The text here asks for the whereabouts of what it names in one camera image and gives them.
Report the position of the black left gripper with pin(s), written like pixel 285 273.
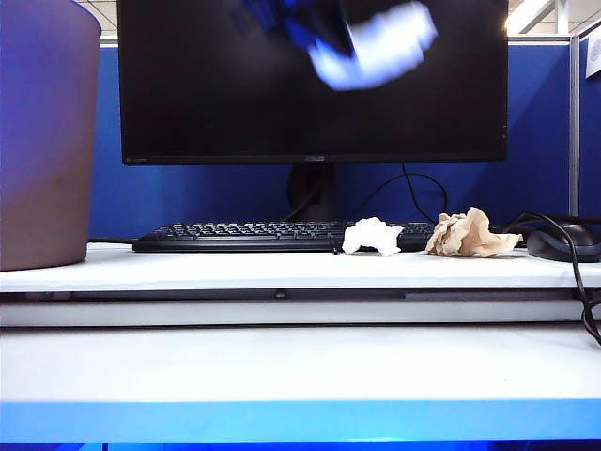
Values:
pixel 291 19

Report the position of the smooth white paper ball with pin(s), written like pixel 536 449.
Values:
pixel 371 237

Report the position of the brown paper ball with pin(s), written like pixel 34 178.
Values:
pixel 479 237

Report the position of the black computer monitor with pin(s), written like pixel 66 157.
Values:
pixel 211 94

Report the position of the black monitor stand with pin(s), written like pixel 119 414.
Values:
pixel 312 188

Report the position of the black computer keyboard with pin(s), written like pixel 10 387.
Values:
pixel 235 235

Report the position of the ceiling light panel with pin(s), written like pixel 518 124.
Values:
pixel 526 14

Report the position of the white paper notice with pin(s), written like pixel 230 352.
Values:
pixel 594 56

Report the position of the narrow blue partition panel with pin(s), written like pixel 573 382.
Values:
pixel 590 141

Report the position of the black computer mouse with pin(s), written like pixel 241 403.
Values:
pixel 570 246

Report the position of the grey partition post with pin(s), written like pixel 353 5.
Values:
pixel 574 131

